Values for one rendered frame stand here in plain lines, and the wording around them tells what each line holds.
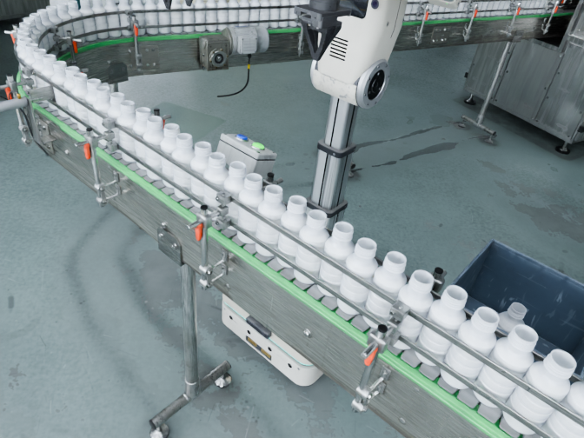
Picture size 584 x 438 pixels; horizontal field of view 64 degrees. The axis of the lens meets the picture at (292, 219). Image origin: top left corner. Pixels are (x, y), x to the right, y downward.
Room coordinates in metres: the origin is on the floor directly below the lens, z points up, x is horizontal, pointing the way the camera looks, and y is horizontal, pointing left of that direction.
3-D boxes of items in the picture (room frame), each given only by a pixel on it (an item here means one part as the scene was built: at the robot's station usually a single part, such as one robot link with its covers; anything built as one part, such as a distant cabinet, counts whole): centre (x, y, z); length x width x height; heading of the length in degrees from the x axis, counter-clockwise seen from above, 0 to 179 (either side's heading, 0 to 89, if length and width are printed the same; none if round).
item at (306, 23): (0.97, -0.01, 1.44); 0.07 x 0.07 x 0.09; 53
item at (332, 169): (1.50, -0.12, 0.74); 0.11 x 0.11 x 0.40; 53
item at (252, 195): (0.85, 0.09, 1.08); 0.06 x 0.06 x 0.17
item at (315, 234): (0.74, -0.05, 1.08); 0.06 x 0.06 x 0.17
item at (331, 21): (0.95, 0.00, 1.44); 0.07 x 0.07 x 0.09; 53
